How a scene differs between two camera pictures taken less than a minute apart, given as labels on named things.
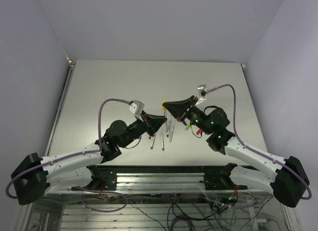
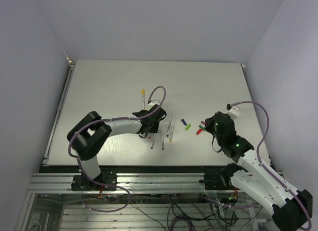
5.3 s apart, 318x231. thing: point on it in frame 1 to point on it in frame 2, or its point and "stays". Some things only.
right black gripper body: x=195 y=116 to x=210 y=126
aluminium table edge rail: x=60 y=108 stays
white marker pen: x=169 y=126 stays
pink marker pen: x=163 y=144 stays
